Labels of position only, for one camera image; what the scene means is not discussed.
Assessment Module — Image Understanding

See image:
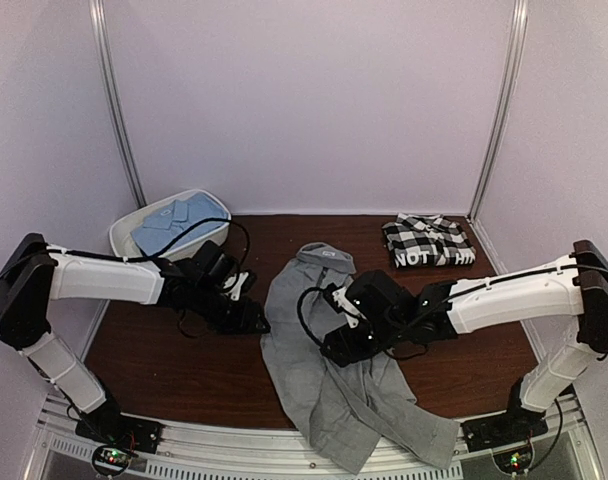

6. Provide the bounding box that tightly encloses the left circuit board with leds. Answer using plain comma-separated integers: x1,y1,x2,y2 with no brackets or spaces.
91,445,138,477

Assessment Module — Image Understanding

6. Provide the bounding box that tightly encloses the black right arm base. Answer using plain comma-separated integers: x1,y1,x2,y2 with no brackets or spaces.
461,408,548,452

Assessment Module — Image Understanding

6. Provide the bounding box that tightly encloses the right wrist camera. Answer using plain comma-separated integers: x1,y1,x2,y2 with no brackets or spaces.
324,270,417,329

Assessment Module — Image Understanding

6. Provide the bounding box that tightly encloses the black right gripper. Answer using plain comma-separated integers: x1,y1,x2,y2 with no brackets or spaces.
320,317,406,369

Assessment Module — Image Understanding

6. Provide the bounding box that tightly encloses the black white plaid folded shirt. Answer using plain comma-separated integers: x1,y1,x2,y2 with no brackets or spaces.
381,213,477,269

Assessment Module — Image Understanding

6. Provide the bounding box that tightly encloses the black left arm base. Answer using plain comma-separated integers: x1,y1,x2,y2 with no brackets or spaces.
75,403,162,454

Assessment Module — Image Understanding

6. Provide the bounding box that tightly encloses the light blue folded shirt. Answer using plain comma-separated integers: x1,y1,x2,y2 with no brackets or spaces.
130,189,231,256

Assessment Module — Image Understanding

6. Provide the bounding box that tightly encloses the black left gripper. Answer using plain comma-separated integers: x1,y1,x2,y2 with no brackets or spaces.
191,281,271,334

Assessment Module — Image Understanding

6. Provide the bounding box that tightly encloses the right circuit board with leds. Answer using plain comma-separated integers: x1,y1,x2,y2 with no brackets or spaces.
493,446,534,476

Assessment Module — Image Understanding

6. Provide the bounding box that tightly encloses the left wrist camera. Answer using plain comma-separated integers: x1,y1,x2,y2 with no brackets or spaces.
222,270,257,301

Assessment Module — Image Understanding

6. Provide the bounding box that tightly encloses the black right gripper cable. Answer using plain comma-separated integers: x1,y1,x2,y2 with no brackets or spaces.
296,284,345,357

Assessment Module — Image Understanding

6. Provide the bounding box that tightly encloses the silver corner post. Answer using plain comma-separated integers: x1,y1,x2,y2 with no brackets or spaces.
468,0,529,223
88,0,147,208

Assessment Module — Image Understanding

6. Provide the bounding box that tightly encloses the aluminium front rail frame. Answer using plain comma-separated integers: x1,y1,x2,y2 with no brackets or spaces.
20,394,605,479

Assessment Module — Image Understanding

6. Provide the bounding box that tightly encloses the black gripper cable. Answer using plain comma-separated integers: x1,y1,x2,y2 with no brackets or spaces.
48,217,252,339
296,284,345,357

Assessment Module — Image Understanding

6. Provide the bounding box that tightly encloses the silver left corner post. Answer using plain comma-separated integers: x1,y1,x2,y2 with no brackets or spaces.
88,0,147,208

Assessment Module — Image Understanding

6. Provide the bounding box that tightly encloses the grey long sleeve shirt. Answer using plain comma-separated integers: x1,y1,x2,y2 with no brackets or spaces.
260,242,459,474

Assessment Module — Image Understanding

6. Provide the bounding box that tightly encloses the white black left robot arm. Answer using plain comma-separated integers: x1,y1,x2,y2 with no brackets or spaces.
0,233,270,444

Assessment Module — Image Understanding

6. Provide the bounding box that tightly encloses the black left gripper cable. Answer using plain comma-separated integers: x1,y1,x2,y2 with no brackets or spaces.
48,217,252,339

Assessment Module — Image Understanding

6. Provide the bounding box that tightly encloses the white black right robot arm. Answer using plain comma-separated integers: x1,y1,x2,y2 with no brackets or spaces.
320,240,608,442

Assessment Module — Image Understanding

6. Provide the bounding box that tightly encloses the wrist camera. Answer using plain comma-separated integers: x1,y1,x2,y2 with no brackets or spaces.
324,270,417,329
222,270,257,301

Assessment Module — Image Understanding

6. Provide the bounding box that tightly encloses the white plastic laundry basket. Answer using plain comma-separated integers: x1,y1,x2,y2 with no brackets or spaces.
109,202,232,261

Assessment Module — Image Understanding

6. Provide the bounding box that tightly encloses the silver right corner post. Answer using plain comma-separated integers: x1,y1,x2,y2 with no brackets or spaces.
468,0,529,223

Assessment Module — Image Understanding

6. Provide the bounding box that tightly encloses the circuit board with leds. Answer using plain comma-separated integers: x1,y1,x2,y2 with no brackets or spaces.
91,445,138,477
493,446,534,476

